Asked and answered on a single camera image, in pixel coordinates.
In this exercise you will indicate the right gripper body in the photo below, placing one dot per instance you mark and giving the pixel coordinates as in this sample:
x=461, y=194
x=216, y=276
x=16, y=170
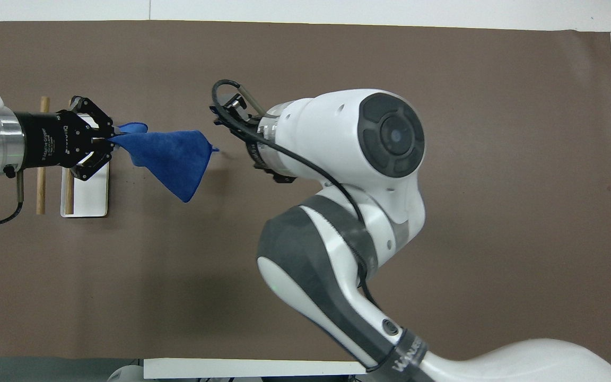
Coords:
x=250, y=143

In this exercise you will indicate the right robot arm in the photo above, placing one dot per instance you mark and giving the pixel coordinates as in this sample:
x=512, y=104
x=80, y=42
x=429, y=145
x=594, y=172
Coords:
x=337, y=132

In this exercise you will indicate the blue towel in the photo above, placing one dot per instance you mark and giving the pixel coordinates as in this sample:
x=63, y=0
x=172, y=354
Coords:
x=173, y=154

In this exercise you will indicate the white rack with wooden bars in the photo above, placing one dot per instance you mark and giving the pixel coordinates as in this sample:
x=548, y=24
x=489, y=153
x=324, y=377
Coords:
x=90, y=196

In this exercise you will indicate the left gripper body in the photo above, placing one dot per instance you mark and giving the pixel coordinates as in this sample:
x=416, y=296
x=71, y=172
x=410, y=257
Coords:
x=40, y=140

